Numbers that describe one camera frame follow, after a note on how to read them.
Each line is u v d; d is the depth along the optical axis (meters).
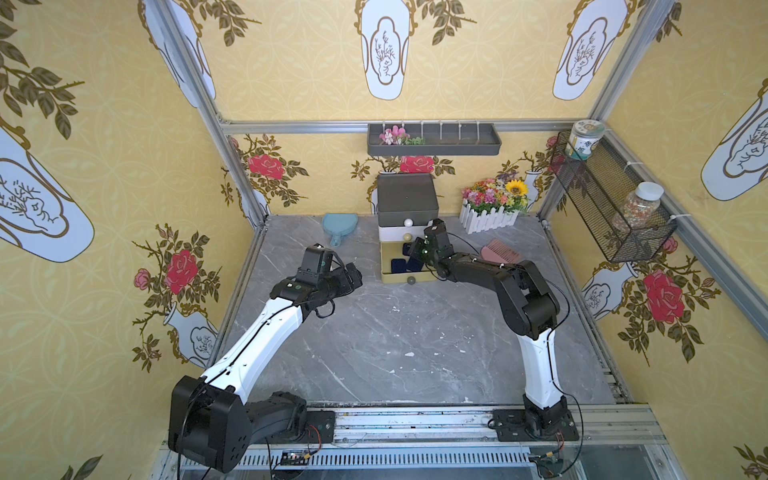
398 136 0.88
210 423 0.39
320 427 0.73
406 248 1.06
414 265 1.03
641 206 0.65
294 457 0.73
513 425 0.73
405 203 0.97
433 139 0.91
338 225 1.21
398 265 1.03
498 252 1.10
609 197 0.88
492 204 1.07
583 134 0.85
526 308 0.56
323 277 0.64
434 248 0.82
